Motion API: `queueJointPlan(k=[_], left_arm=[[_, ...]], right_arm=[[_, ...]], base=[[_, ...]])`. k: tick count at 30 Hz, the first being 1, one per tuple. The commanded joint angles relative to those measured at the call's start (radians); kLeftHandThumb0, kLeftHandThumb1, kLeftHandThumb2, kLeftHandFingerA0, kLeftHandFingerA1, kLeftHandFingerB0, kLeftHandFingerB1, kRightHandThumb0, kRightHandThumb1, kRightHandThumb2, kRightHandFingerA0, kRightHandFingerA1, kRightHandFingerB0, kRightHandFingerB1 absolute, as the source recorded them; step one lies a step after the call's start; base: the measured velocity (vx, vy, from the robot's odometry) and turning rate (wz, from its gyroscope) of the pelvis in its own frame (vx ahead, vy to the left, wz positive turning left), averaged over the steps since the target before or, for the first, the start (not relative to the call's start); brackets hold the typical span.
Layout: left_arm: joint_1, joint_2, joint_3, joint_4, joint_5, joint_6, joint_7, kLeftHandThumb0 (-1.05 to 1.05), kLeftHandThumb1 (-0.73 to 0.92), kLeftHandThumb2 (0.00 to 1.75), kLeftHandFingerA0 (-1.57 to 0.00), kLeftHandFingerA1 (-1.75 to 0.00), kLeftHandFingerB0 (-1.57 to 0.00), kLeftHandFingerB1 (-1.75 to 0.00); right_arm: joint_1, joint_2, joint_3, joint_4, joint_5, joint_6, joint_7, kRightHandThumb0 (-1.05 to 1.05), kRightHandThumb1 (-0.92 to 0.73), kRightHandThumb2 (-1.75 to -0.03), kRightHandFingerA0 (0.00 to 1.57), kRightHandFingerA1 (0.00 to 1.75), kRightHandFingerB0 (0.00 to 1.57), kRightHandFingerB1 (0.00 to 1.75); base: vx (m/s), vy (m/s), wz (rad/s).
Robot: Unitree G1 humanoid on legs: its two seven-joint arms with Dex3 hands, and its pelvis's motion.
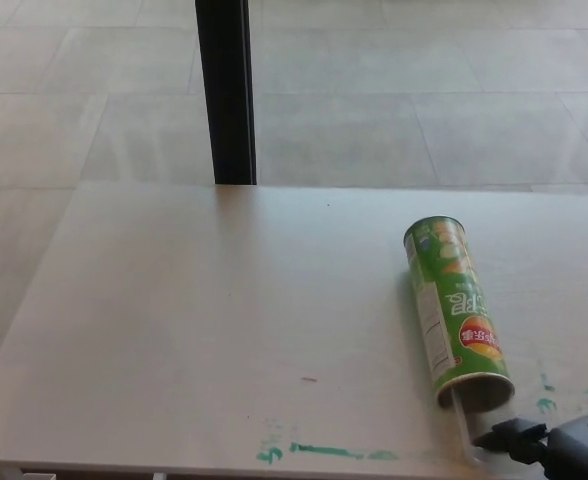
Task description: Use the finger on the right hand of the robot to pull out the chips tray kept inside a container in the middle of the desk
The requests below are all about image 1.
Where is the black vertical pillar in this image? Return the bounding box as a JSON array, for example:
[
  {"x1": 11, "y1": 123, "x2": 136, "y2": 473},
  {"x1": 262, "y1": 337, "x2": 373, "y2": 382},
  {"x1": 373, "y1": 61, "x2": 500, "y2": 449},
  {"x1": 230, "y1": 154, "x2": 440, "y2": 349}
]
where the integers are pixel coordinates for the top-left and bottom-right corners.
[{"x1": 194, "y1": 0, "x2": 259, "y2": 187}]

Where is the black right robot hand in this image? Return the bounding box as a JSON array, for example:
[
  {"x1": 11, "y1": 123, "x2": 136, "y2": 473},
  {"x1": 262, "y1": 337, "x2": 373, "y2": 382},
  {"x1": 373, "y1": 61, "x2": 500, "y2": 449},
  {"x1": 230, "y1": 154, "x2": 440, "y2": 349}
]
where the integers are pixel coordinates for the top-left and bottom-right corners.
[{"x1": 473, "y1": 408, "x2": 588, "y2": 480}]

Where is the green chips can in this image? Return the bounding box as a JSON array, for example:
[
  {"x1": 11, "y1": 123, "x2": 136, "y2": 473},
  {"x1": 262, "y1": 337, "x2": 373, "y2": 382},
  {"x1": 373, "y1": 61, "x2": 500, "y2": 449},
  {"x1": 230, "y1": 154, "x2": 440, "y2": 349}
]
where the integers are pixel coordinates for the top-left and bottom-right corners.
[{"x1": 402, "y1": 215, "x2": 517, "y2": 412}]

